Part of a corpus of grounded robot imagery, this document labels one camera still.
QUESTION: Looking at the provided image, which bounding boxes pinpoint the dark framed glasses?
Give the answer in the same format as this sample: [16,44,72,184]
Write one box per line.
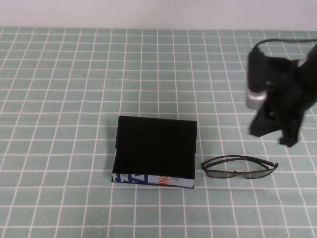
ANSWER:
[201,155,279,179]

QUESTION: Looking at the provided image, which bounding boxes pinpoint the black glasses case printed side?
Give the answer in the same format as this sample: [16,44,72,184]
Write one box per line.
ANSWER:
[110,115,198,189]

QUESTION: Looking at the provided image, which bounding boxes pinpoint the black wrist camera silver lens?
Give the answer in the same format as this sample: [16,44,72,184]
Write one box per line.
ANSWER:
[245,48,269,110]

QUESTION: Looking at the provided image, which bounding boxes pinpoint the thin black camera cable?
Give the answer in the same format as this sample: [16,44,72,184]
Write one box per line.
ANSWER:
[254,38,317,53]

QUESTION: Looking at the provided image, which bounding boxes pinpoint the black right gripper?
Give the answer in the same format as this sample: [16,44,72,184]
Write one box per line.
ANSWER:
[249,57,313,148]

